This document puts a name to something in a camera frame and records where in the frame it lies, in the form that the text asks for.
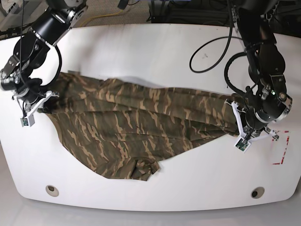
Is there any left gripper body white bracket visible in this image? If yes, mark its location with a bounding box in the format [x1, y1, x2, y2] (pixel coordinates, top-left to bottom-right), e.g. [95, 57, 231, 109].
[225, 100, 279, 143]

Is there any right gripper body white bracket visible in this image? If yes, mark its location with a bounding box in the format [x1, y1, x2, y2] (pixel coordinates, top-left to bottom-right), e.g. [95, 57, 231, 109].
[11, 89, 60, 118]

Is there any camouflage T-shirt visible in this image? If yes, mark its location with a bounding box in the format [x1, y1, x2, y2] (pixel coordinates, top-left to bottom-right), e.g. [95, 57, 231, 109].
[46, 73, 240, 181]

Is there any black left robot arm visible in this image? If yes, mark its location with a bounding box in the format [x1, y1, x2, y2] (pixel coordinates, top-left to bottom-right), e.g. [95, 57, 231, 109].
[224, 0, 293, 145]

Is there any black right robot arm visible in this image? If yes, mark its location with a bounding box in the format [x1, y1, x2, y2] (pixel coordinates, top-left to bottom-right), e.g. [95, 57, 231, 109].
[0, 0, 87, 118]

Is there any red tape rectangle marking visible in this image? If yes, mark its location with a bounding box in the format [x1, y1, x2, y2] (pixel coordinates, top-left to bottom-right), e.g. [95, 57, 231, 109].
[269, 130, 290, 165]

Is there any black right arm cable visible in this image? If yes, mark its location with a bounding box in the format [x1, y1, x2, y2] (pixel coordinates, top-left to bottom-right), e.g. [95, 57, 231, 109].
[18, 0, 63, 88]

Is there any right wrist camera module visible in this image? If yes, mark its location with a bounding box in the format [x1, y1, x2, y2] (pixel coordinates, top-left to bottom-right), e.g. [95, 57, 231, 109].
[20, 115, 35, 127]

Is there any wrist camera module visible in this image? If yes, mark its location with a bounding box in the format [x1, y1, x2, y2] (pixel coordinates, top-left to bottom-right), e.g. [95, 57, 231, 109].
[20, 115, 35, 127]
[234, 137, 251, 153]

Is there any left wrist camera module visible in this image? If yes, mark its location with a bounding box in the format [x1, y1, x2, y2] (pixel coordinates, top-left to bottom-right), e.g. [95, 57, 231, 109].
[234, 137, 251, 153]

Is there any left table cable grommet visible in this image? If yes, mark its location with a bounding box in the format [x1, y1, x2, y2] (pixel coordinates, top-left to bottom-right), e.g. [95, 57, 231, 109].
[46, 185, 59, 197]

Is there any table cable grommet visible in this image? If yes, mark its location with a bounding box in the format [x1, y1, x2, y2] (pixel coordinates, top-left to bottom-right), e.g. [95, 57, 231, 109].
[46, 185, 59, 197]
[251, 187, 265, 199]

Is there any right table cable grommet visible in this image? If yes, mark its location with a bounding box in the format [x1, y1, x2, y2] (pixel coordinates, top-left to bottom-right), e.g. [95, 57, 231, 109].
[251, 187, 265, 199]

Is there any yellow cable on floor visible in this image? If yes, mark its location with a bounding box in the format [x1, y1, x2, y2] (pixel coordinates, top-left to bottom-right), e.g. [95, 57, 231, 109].
[80, 7, 123, 27]

